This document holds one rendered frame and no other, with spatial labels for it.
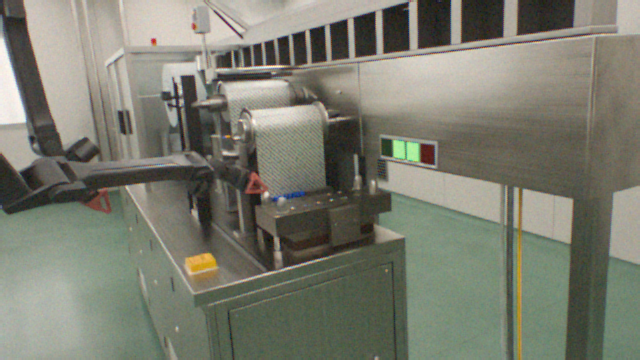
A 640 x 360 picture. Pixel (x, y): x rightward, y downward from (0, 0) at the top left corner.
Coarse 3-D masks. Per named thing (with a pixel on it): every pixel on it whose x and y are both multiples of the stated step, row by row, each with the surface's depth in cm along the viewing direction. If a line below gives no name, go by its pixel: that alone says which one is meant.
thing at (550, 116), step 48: (480, 48) 101; (528, 48) 91; (576, 48) 83; (624, 48) 84; (336, 96) 159; (384, 96) 135; (432, 96) 117; (480, 96) 103; (528, 96) 93; (576, 96) 84; (624, 96) 86; (336, 144) 164; (480, 144) 105; (528, 144) 94; (576, 144) 85; (624, 144) 89; (576, 192) 87
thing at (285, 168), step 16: (288, 144) 147; (304, 144) 150; (320, 144) 153; (272, 160) 145; (288, 160) 148; (304, 160) 151; (320, 160) 154; (272, 176) 146; (288, 176) 149; (304, 176) 152; (320, 176) 155; (272, 192) 147; (288, 192) 150
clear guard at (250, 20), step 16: (224, 0) 211; (240, 0) 202; (256, 0) 193; (272, 0) 184; (288, 0) 177; (304, 0) 170; (320, 0) 164; (240, 16) 220; (256, 16) 210; (272, 16) 200
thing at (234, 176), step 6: (228, 168) 137; (234, 168) 138; (240, 168) 141; (228, 174) 137; (234, 174) 137; (240, 174) 139; (246, 174) 137; (222, 180) 138; (228, 180) 138; (234, 180) 138; (240, 180) 137; (234, 186) 139; (240, 186) 137
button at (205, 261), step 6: (186, 258) 131; (192, 258) 130; (198, 258) 130; (204, 258) 129; (210, 258) 129; (186, 264) 130; (192, 264) 126; (198, 264) 126; (204, 264) 126; (210, 264) 127; (216, 264) 128; (192, 270) 125; (198, 270) 126
